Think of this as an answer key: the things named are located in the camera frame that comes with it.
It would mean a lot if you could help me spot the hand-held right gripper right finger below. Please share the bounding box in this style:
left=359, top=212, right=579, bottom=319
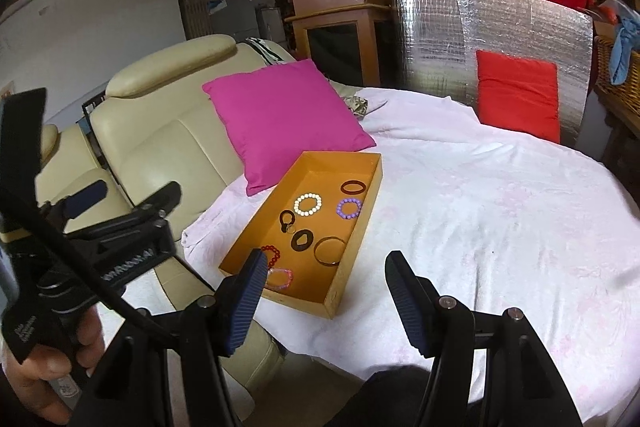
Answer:
left=385, top=249, right=583, bottom=427

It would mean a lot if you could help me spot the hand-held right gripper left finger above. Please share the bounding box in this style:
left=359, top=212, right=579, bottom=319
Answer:
left=67, top=249, right=271, bottom=427

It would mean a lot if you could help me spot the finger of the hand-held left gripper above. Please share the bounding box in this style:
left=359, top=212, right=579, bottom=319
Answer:
left=65, top=181, right=182, bottom=240
left=37, top=179, right=108, bottom=228

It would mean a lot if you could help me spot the white bead bracelet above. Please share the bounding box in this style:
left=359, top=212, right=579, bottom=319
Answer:
left=293, top=193, right=321, bottom=217

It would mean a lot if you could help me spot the orange cardboard box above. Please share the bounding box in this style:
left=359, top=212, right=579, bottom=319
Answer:
left=218, top=151, right=383, bottom=320

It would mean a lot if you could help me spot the person's left hand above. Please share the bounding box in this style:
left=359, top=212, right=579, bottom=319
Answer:
left=0, top=307, right=106, bottom=425

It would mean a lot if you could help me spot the cream leather sofa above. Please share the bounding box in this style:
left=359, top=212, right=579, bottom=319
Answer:
left=0, top=34, right=296, bottom=398

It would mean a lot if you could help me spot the metal bangle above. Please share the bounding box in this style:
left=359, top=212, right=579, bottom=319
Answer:
left=313, top=236, right=347, bottom=266

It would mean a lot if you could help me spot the white blanket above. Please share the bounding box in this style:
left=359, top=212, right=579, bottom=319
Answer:
left=95, top=87, right=636, bottom=427

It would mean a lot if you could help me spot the pink cushion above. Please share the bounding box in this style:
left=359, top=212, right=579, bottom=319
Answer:
left=202, top=59, right=377, bottom=196

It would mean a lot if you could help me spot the striped cloth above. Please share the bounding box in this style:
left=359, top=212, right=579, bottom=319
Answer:
left=244, top=38, right=281, bottom=66

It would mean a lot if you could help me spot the window grille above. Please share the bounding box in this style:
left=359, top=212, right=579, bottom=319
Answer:
left=175, top=0, right=246, bottom=40

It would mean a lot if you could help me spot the grey appliance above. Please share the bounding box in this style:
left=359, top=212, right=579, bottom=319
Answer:
left=210, top=0, right=258, bottom=38

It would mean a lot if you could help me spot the patterned cloth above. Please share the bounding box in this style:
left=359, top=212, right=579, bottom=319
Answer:
left=345, top=93, right=371, bottom=120

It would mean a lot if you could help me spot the white refrigerator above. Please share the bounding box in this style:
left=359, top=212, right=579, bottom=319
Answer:
left=256, top=6, right=283, bottom=42

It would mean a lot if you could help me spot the red cushion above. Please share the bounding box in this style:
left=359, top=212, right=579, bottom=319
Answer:
left=475, top=50, right=561, bottom=144

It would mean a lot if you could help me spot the silver foil insulation board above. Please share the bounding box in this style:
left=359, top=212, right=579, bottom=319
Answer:
left=389, top=0, right=595, bottom=148

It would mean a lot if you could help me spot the wicker basket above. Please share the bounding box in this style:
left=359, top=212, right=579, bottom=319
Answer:
left=592, top=22, right=640, bottom=122

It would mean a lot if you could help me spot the blue cloth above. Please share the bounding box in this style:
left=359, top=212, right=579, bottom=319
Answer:
left=609, top=14, right=640, bottom=85

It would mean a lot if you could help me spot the pink bead bracelet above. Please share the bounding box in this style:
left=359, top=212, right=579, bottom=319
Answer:
left=265, top=268, right=293, bottom=292

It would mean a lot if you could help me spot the red bead bracelet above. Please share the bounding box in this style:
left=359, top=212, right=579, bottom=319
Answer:
left=259, top=245, right=281, bottom=270

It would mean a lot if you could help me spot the purple bead bracelet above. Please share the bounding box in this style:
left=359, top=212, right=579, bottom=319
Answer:
left=336, top=197, right=362, bottom=221

